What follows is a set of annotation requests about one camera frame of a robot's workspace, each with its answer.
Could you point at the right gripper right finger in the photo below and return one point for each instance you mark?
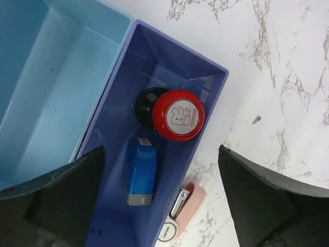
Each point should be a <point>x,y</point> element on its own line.
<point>271,209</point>

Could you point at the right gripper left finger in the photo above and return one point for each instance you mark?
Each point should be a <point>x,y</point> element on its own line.
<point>54,209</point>

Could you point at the purple bin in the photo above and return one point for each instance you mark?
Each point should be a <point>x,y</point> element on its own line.
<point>149,59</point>

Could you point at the blue bin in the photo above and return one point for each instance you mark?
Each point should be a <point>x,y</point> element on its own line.
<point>56,61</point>

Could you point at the blue eraser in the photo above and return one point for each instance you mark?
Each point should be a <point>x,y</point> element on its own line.
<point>139,171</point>

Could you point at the red black stamp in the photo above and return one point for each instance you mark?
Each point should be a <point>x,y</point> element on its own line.
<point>177,115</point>

